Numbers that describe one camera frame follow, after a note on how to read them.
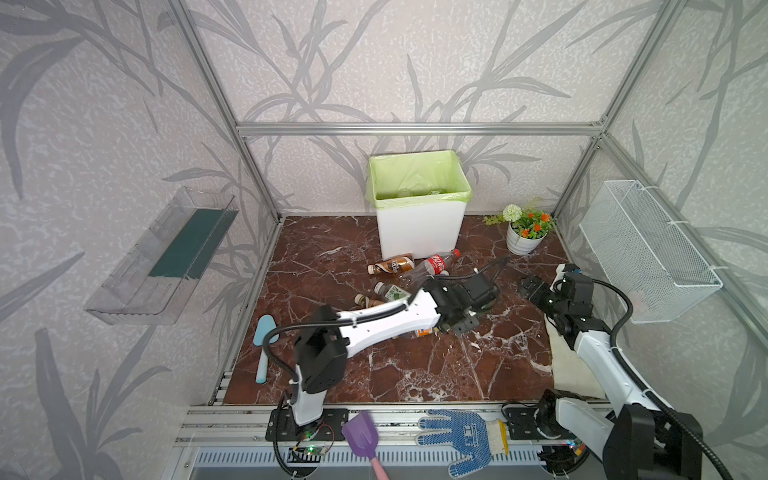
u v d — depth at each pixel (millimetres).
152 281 642
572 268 753
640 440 390
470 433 721
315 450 705
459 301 568
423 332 850
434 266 988
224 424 750
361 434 717
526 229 990
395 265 990
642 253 651
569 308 642
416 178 1021
